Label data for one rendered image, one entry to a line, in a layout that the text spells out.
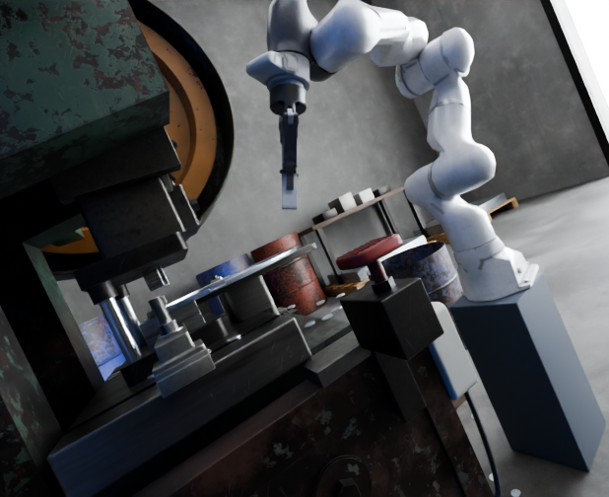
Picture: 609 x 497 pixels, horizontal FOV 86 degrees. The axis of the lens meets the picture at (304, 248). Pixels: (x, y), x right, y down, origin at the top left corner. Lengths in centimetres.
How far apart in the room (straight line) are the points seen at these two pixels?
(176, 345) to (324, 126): 470
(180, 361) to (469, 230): 75
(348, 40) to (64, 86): 47
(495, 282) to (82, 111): 91
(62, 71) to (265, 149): 403
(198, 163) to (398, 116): 497
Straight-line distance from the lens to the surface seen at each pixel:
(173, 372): 41
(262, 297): 62
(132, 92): 53
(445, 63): 104
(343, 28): 72
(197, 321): 58
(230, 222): 410
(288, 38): 74
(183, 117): 115
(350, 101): 542
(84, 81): 54
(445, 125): 100
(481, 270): 96
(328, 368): 43
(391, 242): 37
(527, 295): 98
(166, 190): 61
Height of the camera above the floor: 80
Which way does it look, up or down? 2 degrees down
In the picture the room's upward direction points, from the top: 24 degrees counter-clockwise
